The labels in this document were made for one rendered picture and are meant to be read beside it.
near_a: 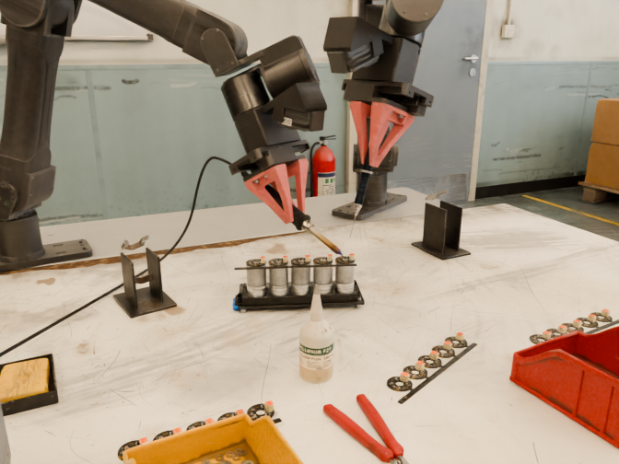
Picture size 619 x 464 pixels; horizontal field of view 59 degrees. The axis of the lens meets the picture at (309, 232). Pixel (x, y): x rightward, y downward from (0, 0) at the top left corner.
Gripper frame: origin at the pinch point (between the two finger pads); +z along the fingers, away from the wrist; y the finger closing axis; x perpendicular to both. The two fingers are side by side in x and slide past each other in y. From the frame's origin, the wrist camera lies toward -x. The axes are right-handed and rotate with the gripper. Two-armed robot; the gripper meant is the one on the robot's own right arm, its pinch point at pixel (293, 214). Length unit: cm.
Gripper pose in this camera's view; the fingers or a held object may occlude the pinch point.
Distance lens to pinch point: 74.7
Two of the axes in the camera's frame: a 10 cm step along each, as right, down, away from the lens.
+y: 6.4, -2.4, 7.3
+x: -6.8, 2.8, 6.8
